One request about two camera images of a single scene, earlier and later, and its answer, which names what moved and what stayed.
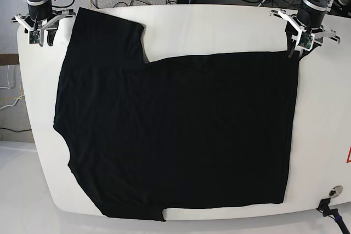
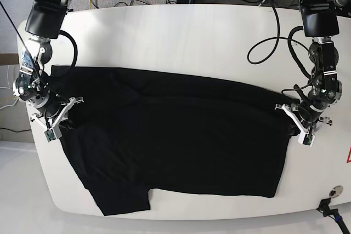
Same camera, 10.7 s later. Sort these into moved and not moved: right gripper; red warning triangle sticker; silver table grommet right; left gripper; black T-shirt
Moved: left gripper; right gripper; black T-shirt
Not moved: silver table grommet right; red warning triangle sticker
